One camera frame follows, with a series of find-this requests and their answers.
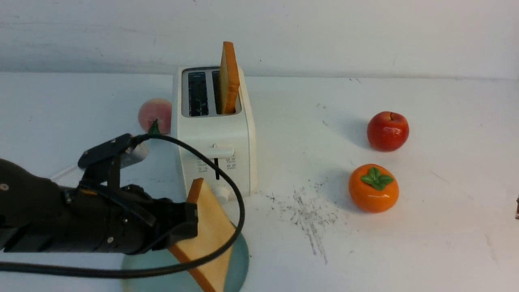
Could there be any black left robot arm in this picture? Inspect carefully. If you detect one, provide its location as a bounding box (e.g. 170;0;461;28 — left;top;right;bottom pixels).
0;160;198;255

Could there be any white two-slot toaster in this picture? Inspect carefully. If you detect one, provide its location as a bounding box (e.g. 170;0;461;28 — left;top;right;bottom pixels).
171;67;258;198

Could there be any white toaster power cord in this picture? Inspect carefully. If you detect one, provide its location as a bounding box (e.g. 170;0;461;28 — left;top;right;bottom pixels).
49;163;80;181

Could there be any pale blue-green plate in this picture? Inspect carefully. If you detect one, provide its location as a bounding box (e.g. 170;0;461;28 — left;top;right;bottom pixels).
122;235;249;292

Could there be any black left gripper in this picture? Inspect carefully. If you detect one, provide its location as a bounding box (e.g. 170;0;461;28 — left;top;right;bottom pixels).
61;187;198;255

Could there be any red apple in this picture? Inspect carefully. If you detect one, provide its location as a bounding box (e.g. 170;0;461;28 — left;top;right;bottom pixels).
367;111;410;152

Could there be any toasted bread slice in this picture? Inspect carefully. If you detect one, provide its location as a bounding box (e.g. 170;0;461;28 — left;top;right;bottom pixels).
169;178;235;292
219;41;240;114

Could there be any pink peach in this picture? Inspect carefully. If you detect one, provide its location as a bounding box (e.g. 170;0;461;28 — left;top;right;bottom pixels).
138;98;172;135

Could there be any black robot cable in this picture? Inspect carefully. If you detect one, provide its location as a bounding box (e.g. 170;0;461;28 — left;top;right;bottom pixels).
0;133;246;279

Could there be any orange persimmon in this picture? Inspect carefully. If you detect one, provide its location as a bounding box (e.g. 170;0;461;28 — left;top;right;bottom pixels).
348;164;400;214

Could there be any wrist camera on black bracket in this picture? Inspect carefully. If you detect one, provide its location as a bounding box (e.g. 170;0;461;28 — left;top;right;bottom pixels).
77;133;150;184

